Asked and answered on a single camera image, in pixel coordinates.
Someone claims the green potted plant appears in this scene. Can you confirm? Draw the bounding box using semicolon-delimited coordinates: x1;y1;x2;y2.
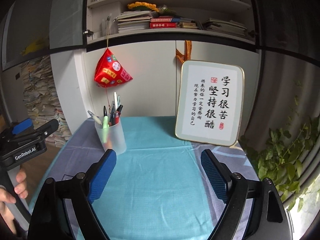
239;79;319;211

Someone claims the blue grey tablecloth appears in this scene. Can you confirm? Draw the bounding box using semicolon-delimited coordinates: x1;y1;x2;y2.
27;115;261;240

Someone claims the clear mint gel pen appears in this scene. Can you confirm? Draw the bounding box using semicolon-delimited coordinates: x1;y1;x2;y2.
87;110;103;126

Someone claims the framed calligraphy sign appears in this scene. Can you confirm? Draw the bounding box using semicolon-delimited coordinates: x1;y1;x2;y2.
175;60;245;146

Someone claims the translucent plastic pen cup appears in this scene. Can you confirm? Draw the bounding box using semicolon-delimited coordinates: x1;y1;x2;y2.
95;121;127;155

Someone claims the green highlighter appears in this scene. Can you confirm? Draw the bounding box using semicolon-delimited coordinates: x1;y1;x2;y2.
102;115;109;144

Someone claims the white pen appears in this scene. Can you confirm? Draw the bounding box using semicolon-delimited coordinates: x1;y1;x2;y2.
113;92;118;110

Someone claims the person left hand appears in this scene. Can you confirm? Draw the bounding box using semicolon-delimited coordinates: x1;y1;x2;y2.
1;167;28;235

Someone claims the grey glass cabinet door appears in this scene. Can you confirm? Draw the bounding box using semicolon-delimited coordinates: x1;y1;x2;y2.
1;0;87;71

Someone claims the yellow flower garland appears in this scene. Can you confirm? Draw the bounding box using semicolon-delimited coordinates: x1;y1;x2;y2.
127;2;159;12

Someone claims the white bookshelf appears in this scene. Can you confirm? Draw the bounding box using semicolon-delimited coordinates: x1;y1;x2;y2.
86;0;256;51

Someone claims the red gel pen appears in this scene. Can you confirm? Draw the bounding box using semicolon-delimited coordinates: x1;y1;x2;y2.
113;111;120;125

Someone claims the red pyramid hanging ornament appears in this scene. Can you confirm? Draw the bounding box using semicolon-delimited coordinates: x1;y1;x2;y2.
94;48;133;88

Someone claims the orange striped medal ribbon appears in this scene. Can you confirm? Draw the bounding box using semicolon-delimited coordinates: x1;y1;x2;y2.
176;40;192;64

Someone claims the orange black pen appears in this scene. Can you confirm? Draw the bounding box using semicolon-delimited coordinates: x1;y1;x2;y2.
108;107;115;127

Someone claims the tall stack of papers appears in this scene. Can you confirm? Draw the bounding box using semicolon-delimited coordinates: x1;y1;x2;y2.
21;56;72;148

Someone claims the grey curtain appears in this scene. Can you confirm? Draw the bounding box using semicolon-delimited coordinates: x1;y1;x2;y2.
245;0;319;151

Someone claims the red books stack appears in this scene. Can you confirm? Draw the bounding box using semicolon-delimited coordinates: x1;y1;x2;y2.
150;18;180;29

